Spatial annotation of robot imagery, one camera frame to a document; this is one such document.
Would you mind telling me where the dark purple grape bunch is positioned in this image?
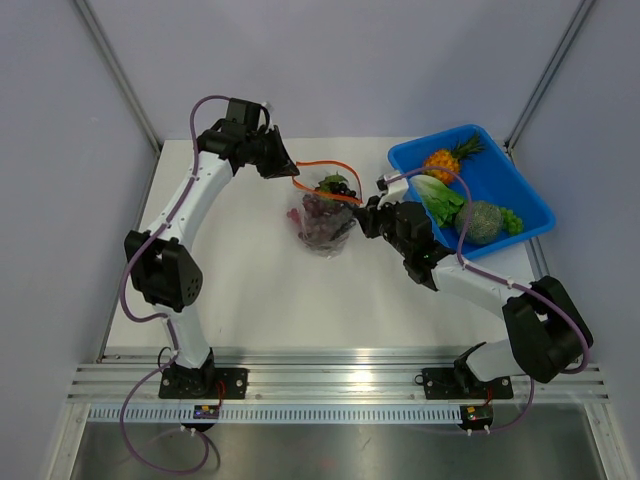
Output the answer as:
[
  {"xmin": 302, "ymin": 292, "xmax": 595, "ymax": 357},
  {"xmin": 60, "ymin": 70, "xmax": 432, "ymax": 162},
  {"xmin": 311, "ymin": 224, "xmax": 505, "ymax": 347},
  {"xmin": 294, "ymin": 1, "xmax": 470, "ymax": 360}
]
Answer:
[{"xmin": 286, "ymin": 193, "xmax": 356, "ymax": 258}]

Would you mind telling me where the green cabbage toy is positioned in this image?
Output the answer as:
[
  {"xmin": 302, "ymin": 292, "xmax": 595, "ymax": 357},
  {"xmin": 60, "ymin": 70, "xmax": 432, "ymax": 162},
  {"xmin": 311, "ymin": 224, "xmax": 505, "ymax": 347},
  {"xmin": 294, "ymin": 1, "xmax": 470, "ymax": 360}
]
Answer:
[{"xmin": 410, "ymin": 175, "xmax": 466, "ymax": 228}]

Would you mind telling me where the white slotted cable duct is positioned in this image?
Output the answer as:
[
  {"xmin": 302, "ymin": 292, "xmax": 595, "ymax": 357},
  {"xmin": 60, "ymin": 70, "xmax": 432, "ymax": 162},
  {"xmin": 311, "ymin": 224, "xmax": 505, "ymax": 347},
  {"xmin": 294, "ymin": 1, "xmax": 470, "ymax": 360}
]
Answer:
[{"xmin": 87, "ymin": 404, "xmax": 464, "ymax": 425}]

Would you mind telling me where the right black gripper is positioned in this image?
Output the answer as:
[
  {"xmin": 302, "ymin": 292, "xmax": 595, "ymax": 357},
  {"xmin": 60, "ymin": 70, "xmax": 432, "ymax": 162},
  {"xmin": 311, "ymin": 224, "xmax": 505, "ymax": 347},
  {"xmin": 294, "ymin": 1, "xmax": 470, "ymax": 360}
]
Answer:
[{"xmin": 355, "ymin": 193, "xmax": 412, "ymax": 259}]

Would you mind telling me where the clear zip bag orange zipper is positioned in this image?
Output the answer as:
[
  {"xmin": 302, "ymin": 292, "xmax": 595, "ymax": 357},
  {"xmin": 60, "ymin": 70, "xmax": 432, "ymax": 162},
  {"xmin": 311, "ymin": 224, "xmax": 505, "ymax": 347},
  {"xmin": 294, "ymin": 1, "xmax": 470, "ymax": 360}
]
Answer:
[{"xmin": 286, "ymin": 160, "xmax": 363, "ymax": 258}]

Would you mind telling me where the aluminium rail frame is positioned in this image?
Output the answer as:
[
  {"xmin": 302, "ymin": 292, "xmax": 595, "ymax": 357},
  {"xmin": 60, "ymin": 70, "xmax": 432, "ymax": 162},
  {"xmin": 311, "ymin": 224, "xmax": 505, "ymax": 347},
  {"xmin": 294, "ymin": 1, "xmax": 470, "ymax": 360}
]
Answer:
[{"xmin": 67, "ymin": 344, "xmax": 611, "ymax": 406}]

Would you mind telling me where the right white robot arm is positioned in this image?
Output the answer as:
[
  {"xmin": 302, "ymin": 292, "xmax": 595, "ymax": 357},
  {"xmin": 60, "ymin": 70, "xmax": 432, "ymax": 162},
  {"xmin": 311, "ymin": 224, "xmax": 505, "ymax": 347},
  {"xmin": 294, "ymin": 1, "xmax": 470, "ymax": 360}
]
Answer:
[{"xmin": 354, "ymin": 196, "xmax": 593, "ymax": 396}]

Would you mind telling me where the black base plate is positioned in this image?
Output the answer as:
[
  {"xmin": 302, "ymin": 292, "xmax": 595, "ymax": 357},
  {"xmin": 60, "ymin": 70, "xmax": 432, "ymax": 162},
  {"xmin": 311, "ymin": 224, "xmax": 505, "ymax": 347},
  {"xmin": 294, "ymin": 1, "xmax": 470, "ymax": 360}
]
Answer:
[
  {"xmin": 414, "ymin": 367, "xmax": 514, "ymax": 400},
  {"xmin": 158, "ymin": 366, "xmax": 249, "ymax": 400}
]

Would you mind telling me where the small green grape bunch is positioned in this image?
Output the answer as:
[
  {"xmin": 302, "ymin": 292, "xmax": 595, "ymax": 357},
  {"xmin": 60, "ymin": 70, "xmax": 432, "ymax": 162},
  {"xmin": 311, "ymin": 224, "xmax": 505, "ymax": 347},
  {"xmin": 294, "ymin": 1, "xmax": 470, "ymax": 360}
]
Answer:
[{"xmin": 500, "ymin": 207, "xmax": 524, "ymax": 236}]

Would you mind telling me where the orange toy pineapple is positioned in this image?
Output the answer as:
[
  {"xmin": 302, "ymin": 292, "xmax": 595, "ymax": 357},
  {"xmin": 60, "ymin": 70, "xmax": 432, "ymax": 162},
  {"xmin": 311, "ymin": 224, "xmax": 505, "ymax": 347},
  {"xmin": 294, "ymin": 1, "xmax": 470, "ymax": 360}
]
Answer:
[{"xmin": 423, "ymin": 133, "xmax": 485, "ymax": 185}]

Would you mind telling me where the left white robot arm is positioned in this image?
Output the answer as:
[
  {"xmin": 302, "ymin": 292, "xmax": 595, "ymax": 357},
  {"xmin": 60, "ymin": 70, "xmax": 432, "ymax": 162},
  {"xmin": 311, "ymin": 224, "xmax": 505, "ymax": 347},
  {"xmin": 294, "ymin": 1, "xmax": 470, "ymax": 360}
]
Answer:
[{"xmin": 119, "ymin": 97, "xmax": 299, "ymax": 401}]

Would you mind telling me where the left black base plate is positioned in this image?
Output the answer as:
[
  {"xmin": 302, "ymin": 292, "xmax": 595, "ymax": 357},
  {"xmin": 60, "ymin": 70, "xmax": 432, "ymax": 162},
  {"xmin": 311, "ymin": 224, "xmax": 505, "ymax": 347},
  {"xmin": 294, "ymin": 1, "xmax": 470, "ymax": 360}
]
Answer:
[{"xmin": 158, "ymin": 366, "xmax": 249, "ymax": 400}]

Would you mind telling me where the green cantaloupe melon toy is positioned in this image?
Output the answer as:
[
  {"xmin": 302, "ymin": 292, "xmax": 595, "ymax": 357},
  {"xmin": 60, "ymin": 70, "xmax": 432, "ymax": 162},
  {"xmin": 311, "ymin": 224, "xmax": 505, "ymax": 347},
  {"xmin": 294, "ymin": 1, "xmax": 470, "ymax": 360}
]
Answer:
[{"xmin": 464, "ymin": 200, "xmax": 503, "ymax": 246}]

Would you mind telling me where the blue plastic bin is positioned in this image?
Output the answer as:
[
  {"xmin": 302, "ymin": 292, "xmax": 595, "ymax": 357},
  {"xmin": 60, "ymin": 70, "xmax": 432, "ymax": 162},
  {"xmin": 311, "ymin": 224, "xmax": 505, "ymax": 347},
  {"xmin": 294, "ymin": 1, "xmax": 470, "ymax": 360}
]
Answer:
[{"xmin": 388, "ymin": 124, "xmax": 555, "ymax": 260}]

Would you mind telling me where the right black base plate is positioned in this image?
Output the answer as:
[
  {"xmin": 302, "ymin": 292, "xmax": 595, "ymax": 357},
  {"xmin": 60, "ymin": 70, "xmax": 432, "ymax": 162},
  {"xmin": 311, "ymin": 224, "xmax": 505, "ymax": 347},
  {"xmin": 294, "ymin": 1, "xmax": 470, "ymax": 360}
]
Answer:
[{"xmin": 414, "ymin": 367, "xmax": 514, "ymax": 400}]

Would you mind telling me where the blue black grape bunch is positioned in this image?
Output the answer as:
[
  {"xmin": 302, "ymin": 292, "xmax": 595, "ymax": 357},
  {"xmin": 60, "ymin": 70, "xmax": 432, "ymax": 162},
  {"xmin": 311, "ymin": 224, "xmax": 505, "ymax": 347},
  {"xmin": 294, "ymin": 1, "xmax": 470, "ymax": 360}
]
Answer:
[{"xmin": 315, "ymin": 174, "xmax": 357, "ymax": 198}]

